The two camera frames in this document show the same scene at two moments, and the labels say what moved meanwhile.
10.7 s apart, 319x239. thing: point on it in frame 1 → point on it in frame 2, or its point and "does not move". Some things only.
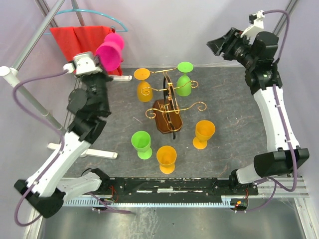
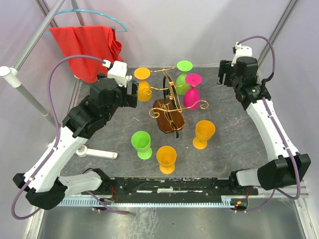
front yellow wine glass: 166,156 does not move
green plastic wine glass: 184,84 does not move
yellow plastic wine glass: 144,92 does not move
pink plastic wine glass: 109,52 → 191,99
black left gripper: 103,71 → 131,99
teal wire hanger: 95,13 does not move
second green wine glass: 141,141 does not move
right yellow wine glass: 204,129 does not move
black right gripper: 221,44 → 225,67
